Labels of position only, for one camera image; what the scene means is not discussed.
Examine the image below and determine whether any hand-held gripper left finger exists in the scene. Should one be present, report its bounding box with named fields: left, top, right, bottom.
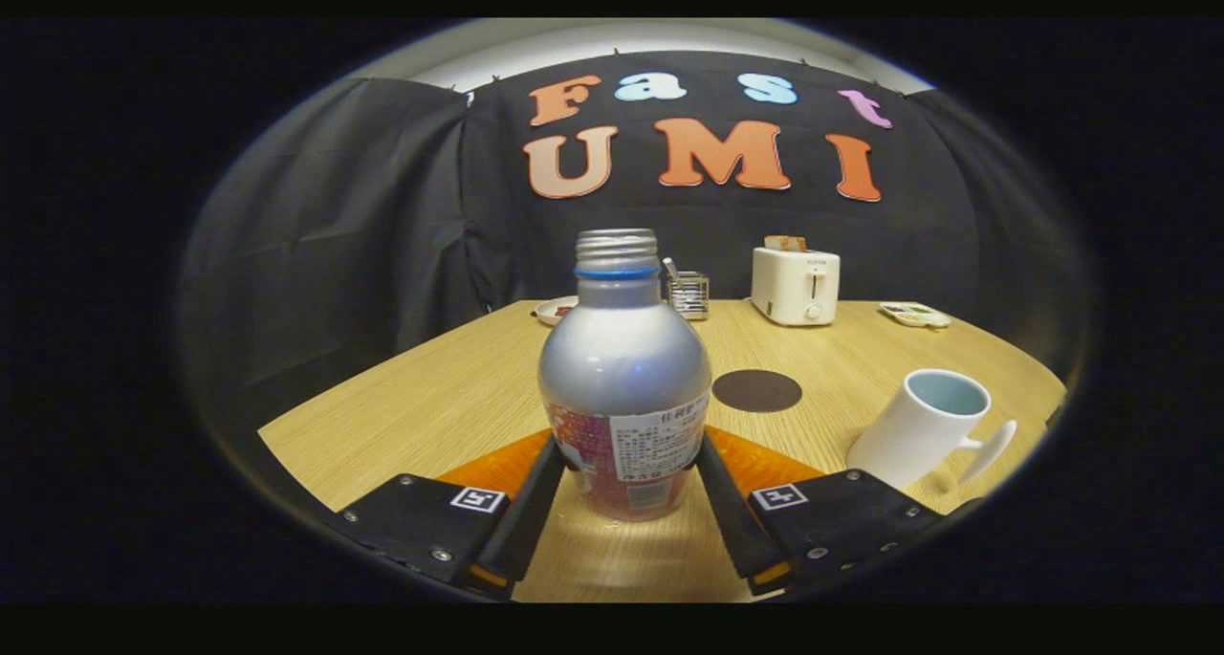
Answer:
left=330, top=430, right=567, bottom=600

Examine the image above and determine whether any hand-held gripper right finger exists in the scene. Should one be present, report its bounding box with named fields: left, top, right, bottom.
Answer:
left=696, top=426, right=957, bottom=597

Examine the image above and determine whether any dark round coaster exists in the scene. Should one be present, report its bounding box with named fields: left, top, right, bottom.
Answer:
left=711, top=368, right=803, bottom=414

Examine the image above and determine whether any silver bottle with red label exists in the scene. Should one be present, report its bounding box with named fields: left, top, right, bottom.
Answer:
left=537, top=229, right=713, bottom=523

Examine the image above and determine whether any white cup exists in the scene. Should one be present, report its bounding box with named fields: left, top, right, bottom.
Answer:
left=846, top=368, right=1018, bottom=491

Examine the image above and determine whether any wooden table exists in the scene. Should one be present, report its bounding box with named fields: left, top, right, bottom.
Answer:
left=258, top=298, right=1067, bottom=603

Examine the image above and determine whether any white toaster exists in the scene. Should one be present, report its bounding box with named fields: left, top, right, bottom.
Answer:
left=751, top=246, right=842, bottom=327

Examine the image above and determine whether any white divided sauce dish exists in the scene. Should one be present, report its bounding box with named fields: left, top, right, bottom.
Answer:
left=879, top=301, right=953, bottom=329

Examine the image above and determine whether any black backdrop cloth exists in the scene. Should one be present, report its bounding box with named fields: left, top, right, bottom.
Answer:
left=177, top=51, right=1096, bottom=446

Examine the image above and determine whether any metal wire holder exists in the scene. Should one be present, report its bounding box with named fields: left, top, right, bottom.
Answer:
left=667, top=271, right=710, bottom=321

